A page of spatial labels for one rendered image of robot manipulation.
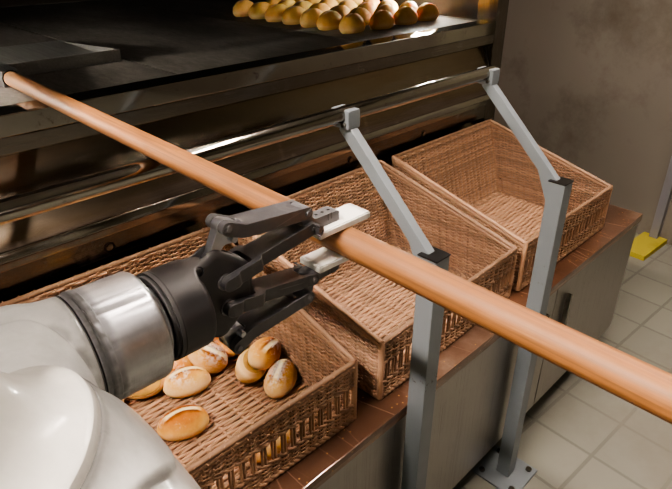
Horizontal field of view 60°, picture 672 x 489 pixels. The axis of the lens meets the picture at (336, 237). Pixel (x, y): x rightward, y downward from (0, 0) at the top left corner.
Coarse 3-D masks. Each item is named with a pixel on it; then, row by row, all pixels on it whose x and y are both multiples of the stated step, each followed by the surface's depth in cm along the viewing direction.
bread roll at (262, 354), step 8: (256, 344) 124; (264, 344) 124; (272, 344) 125; (280, 344) 128; (248, 352) 124; (256, 352) 123; (264, 352) 123; (272, 352) 124; (280, 352) 127; (248, 360) 123; (256, 360) 122; (264, 360) 122; (272, 360) 124; (256, 368) 123; (264, 368) 123
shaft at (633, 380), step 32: (32, 96) 106; (64, 96) 99; (96, 128) 90; (128, 128) 84; (160, 160) 78; (192, 160) 73; (224, 192) 69; (256, 192) 65; (352, 256) 56; (384, 256) 53; (416, 288) 51; (448, 288) 49; (480, 288) 48; (480, 320) 47; (512, 320) 45; (544, 320) 44; (544, 352) 43; (576, 352) 42; (608, 352) 41; (608, 384) 40; (640, 384) 39
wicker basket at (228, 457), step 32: (128, 256) 123; (160, 256) 127; (64, 288) 114; (288, 320) 125; (288, 352) 129; (320, 352) 119; (224, 384) 126; (256, 384) 127; (320, 384) 106; (352, 384) 114; (160, 416) 118; (224, 416) 118; (256, 416) 118; (288, 416) 103; (320, 416) 110; (352, 416) 118; (224, 448) 93; (256, 448) 99; (288, 448) 106; (224, 480) 105; (256, 480) 102
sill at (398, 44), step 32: (416, 32) 177; (448, 32) 181; (480, 32) 193; (256, 64) 136; (288, 64) 140; (320, 64) 148; (96, 96) 110; (128, 96) 114; (160, 96) 119; (192, 96) 125; (0, 128) 100; (32, 128) 104
